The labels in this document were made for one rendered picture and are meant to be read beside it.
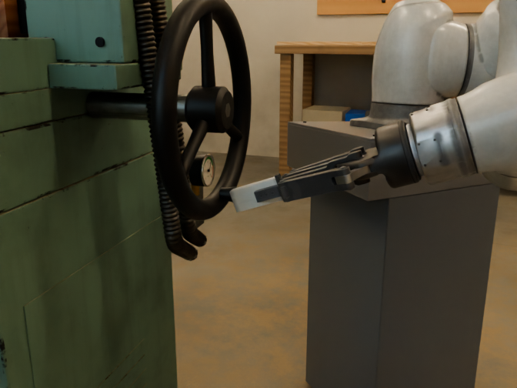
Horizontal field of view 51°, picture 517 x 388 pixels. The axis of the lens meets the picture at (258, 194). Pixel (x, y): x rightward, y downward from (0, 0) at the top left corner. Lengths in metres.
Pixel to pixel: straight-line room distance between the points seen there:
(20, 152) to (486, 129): 0.52
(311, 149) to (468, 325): 0.54
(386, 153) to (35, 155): 0.41
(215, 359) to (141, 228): 0.79
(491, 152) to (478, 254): 0.70
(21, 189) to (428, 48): 0.83
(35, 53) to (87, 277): 0.32
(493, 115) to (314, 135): 0.64
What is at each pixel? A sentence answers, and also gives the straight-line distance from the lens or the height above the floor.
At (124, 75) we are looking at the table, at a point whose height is 0.86.
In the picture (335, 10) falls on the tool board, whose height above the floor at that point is 1.08.
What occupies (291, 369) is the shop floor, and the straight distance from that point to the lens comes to 1.62.
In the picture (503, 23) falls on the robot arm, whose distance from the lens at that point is 0.83.
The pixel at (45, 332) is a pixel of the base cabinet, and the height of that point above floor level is 0.54.
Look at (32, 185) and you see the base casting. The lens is 0.71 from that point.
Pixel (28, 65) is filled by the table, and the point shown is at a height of 0.87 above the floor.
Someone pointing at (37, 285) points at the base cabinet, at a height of 0.60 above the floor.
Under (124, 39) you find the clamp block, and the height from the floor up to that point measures 0.90.
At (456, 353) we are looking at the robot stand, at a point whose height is 0.20.
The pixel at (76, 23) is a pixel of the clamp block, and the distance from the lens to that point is 0.72.
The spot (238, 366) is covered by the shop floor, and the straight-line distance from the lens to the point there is 1.63.
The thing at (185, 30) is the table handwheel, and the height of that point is 0.91.
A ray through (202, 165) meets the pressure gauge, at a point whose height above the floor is 0.68.
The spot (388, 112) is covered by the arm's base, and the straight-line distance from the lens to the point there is 1.20.
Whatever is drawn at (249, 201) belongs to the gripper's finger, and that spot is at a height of 0.70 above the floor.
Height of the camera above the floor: 0.90
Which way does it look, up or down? 16 degrees down
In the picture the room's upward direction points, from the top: straight up
